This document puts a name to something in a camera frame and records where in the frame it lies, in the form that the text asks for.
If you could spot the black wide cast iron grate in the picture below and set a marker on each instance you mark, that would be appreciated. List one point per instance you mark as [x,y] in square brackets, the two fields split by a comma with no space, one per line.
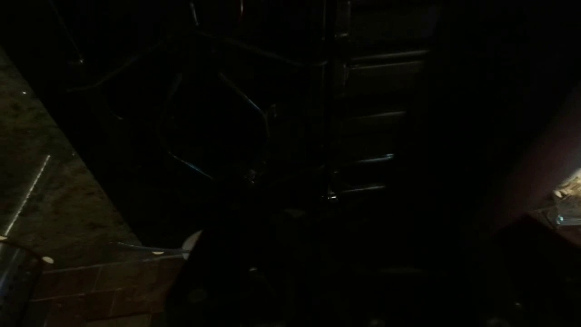
[242,93]

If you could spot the black narrow cast iron grate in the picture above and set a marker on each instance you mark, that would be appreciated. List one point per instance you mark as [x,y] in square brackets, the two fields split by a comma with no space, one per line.
[374,158]

